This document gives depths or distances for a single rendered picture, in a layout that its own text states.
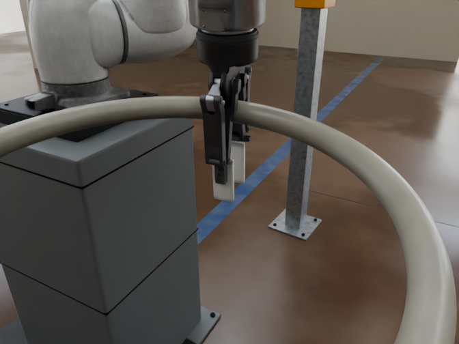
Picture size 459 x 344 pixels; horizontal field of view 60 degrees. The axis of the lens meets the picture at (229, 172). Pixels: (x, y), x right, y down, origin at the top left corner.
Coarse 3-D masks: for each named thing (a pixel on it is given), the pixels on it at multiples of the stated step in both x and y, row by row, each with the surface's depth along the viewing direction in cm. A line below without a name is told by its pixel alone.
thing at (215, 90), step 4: (216, 80) 47; (220, 80) 47; (216, 84) 47; (212, 88) 46; (216, 88) 46; (212, 92) 46; (216, 92) 46; (220, 92) 47; (208, 96) 45; (212, 96) 45; (208, 100) 45; (212, 100) 45; (208, 104) 46; (212, 104) 45; (208, 108) 46; (212, 108) 46
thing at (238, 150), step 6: (234, 144) 58; (240, 144) 57; (234, 150) 58; (240, 150) 58; (234, 156) 59; (240, 156) 58; (234, 162) 59; (240, 162) 59; (234, 168) 60; (240, 168) 59; (234, 174) 60; (240, 174) 60; (234, 180) 61; (240, 180) 60
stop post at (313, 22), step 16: (304, 0) 146; (320, 0) 143; (304, 16) 151; (320, 16) 148; (304, 32) 153; (320, 32) 152; (304, 48) 155; (320, 48) 156; (304, 64) 158; (320, 64) 160; (304, 80) 160; (304, 96) 163; (304, 112) 166; (304, 144) 172; (304, 160) 175; (288, 176) 183; (304, 176) 178; (288, 192) 186; (304, 192) 183; (288, 208) 190; (304, 208) 189; (272, 224) 195; (288, 224) 193; (304, 224) 195; (304, 240) 184
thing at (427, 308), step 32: (160, 96) 53; (192, 96) 53; (0, 128) 45; (32, 128) 47; (64, 128) 49; (288, 128) 47; (320, 128) 45; (352, 160) 40; (384, 160) 39; (384, 192) 36; (416, 224) 31; (416, 256) 28; (448, 256) 28; (416, 288) 26; (448, 288) 25; (416, 320) 24; (448, 320) 24
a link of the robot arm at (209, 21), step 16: (192, 0) 43; (208, 0) 42; (224, 0) 41; (240, 0) 41; (256, 0) 42; (192, 16) 44; (208, 16) 43; (224, 16) 42; (240, 16) 42; (256, 16) 43; (208, 32) 45; (224, 32) 44; (240, 32) 45
